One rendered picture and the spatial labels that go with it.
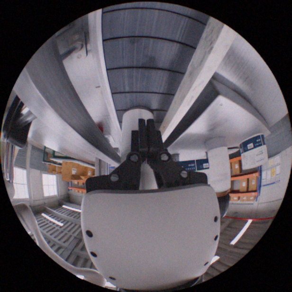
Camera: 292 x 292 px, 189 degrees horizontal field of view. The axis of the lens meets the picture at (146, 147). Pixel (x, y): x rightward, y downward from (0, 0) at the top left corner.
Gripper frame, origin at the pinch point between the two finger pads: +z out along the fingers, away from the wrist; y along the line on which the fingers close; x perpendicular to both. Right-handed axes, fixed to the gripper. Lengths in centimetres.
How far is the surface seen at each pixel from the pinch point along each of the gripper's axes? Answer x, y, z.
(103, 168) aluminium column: -25.1, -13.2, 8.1
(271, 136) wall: -16, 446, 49
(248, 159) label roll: -14, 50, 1
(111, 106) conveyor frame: 0.2, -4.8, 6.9
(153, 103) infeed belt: 0.8, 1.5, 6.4
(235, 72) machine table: 11.2, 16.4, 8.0
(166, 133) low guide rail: -3.3, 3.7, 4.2
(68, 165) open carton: -134, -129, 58
